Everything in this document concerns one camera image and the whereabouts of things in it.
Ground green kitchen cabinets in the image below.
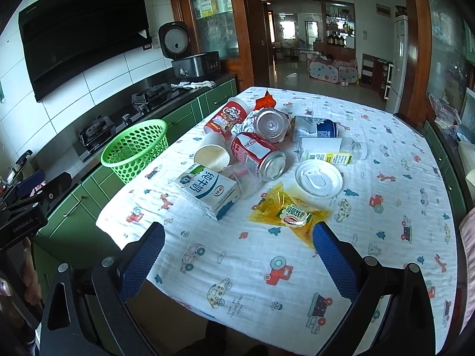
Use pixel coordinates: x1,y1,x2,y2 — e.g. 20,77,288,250
32,76,238,299

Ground cartoon print white tablecloth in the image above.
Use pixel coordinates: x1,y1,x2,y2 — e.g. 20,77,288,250
96,88,457,355

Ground clear plastic cup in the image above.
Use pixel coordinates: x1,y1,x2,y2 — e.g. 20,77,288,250
221,163,262,199

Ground white cloth on counter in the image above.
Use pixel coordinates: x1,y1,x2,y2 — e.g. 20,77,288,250
170,80,216,90

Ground dark wooden shelf unit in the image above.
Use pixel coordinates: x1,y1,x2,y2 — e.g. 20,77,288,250
360,53,393,96

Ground white refrigerator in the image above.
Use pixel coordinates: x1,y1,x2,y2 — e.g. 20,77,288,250
386,15,408,114

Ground orange snack wrapper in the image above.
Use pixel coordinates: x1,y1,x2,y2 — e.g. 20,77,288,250
254,90,276,111

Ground red white snack cup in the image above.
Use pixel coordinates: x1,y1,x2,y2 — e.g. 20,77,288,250
204,97,251,140

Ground white plastic cup lid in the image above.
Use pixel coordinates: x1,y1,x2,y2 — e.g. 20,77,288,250
295,160,343,198

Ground yellow snack wrapper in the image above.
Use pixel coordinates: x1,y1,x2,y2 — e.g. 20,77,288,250
247,182,330,249

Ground black range hood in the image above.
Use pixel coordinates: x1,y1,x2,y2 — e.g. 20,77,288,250
18,0,152,101

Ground green plastic mesh basket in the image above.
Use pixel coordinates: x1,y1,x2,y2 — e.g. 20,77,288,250
101,119,168,184

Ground clear bottle white label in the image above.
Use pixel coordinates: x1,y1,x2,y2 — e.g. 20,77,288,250
298,137,368,165

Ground black rice cooker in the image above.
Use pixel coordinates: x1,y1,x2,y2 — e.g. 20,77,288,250
159,21,221,81

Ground polka dot play fence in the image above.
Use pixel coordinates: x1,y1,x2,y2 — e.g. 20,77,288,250
308,60,358,85

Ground silver blue beer can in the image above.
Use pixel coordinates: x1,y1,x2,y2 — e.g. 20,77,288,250
292,116,337,142

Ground white paper cup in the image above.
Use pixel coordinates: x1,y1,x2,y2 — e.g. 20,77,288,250
194,132,231,172

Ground red cola can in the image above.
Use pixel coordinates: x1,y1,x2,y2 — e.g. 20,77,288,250
231,132,286,182

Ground white milk carton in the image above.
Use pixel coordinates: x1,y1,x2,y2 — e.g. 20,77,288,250
175,163,242,221

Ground person's left hand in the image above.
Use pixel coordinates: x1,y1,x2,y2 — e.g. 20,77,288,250
23,238,42,306

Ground wooden glass door cabinet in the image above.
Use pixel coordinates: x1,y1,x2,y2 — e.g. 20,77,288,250
171,0,270,91

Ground black gas stove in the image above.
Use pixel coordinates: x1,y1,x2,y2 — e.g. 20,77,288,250
73,83,180,162

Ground golden energy drink bottle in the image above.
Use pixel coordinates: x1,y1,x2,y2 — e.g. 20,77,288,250
231,108,291,143

